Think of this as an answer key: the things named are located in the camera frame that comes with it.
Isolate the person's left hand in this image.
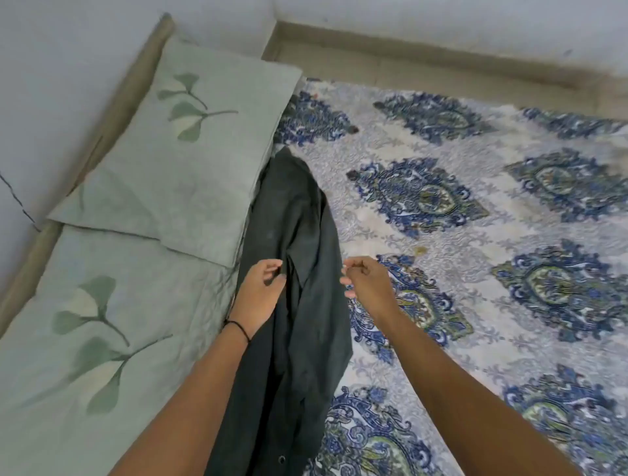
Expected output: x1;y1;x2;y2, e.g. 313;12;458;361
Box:
230;259;288;340

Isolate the person's right hand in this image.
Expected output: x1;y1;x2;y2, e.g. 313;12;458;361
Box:
340;255;399;317

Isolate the dark green shirt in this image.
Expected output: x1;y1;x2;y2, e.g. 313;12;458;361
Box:
203;146;354;476

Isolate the person's left forearm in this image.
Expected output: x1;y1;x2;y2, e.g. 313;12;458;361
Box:
108;321;251;476

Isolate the person's right forearm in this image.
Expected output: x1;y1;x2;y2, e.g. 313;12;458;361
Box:
375;300;583;476

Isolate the blue paisley print bedsheet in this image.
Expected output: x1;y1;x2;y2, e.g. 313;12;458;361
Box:
271;78;628;476

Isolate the green leaf print pillow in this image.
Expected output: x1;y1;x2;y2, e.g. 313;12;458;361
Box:
46;34;304;268
0;223;242;476

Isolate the beige bed frame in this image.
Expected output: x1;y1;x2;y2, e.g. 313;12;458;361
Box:
0;14;628;340

